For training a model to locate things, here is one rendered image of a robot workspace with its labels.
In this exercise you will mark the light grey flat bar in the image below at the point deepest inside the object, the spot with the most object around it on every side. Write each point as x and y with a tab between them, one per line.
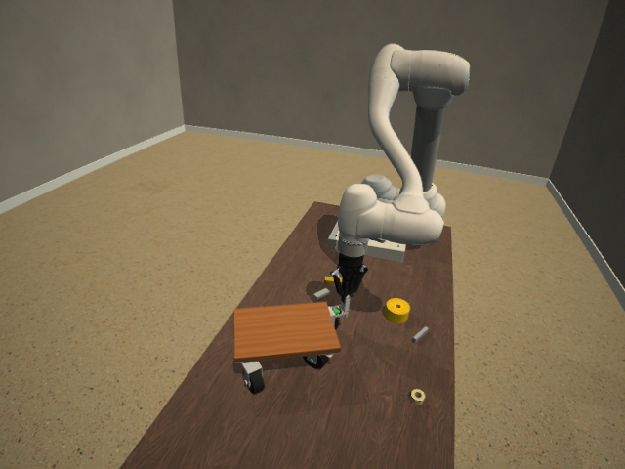
419	335

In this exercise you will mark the wooden dolly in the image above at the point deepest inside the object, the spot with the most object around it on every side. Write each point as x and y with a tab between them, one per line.
281	332

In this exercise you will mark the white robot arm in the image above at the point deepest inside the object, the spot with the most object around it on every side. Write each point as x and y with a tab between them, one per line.
435	78

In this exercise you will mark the yellow disc with center hole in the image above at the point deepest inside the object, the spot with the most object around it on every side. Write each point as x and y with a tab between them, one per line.
397	311

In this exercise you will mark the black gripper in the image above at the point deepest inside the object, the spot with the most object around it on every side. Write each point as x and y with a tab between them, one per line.
349	286

